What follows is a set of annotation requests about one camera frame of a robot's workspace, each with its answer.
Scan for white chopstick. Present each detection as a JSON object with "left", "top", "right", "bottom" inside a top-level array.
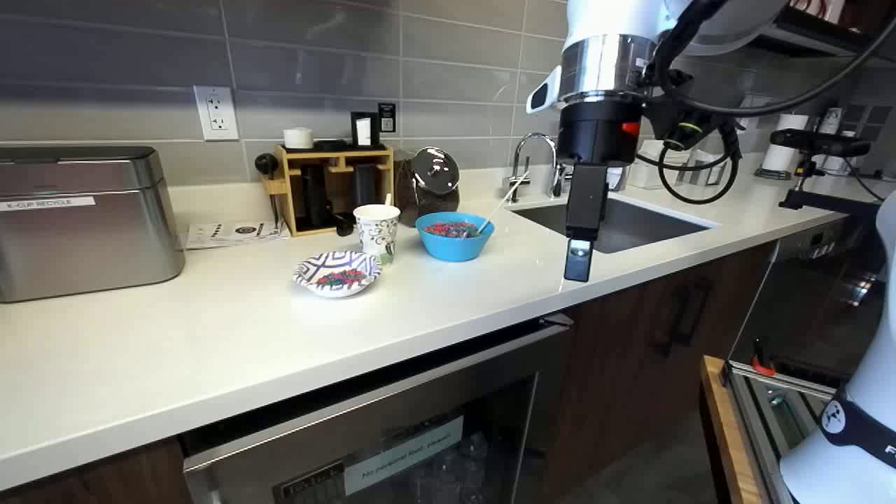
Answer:
[{"left": 478, "top": 176, "right": 526, "bottom": 229}]

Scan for patterned paper cup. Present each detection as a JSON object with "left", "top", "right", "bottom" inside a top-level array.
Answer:
[{"left": 350, "top": 202, "right": 403, "bottom": 265}]

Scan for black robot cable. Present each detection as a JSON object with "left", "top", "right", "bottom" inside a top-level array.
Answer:
[{"left": 638, "top": 0, "right": 896, "bottom": 207}]

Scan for blue bowl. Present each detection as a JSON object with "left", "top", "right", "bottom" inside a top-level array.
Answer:
[{"left": 413, "top": 209, "right": 499, "bottom": 263}]

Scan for stainless steel bread box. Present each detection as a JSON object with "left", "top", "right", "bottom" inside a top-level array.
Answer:
[{"left": 0, "top": 144, "right": 187, "bottom": 306}]

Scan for black canister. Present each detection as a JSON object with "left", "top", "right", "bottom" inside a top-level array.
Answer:
[{"left": 350, "top": 162, "right": 387, "bottom": 212}]

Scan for wooden cart edge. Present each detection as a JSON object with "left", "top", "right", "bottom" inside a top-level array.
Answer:
[{"left": 698, "top": 354, "right": 842, "bottom": 504}]

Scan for patterned ceramic bowl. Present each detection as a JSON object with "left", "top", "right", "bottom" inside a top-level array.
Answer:
[{"left": 294, "top": 246, "right": 383, "bottom": 303}]

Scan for steel sink basin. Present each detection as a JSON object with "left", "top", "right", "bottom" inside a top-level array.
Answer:
[{"left": 511, "top": 194, "right": 716, "bottom": 258}]

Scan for under-counter glass door appliance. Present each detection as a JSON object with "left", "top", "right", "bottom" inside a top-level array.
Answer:
[{"left": 180, "top": 314, "right": 575, "bottom": 504}]

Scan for dark jar with metal lid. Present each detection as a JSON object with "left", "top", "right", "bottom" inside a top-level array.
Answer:
[{"left": 396, "top": 145, "right": 464, "bottom": 228}]

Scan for dark oven front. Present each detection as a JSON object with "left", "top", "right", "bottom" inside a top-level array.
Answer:
[{"left": 737, "top": 219, "right": 887, "bottom": 382}]

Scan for wooden countertop organizer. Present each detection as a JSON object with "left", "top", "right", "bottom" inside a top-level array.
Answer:
[{"left": 264, "top": 144, "right": 399, "bottom": 239}]

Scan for paper sheet with print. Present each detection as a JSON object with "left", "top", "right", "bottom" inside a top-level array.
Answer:
[{"left": 182, "top": 219, "right": 288, "bottom": 253}]

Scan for small white cup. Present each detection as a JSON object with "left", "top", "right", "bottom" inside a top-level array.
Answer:
[{"left": 280, "top": 125, "right": 316, "bottom": 152}]

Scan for dark wood cabinet doors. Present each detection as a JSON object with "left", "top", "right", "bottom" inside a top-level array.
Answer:
[{"left": 540, "top": 243, "right": 778, "bottom": 504}]

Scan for black picture frame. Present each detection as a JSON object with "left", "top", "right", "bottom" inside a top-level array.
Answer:
[{"left": 350, "top": 109, "right": 383, "bottom": 152}]

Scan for white wall outlet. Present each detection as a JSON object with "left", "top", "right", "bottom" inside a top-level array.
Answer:
[{"left": 190, "top": 85, "right": 242, "bottom": 145}]

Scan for colourful beads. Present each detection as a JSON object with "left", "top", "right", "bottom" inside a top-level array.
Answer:
[{"left": 425, "top": 219, "right": 485, "bottom": 240}]

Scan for black round knob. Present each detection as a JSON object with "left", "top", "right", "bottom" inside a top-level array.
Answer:
[{"left": 252, "top": 152, "right": 284, "bottom": 183}]

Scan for white paper towel roll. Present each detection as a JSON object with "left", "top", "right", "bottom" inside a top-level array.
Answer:
[{"left": 758, "top": 109, "right": 813, "bottom": 180}]

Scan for chrome faucet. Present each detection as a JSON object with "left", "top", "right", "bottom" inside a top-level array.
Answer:
[{"left": 501, "top": 130, "right": 568, "bottom": 205}]

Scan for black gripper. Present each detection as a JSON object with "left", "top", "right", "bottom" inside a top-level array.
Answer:
[{"left": 557, "top": 95, "right": 644, "bottom": 286}]

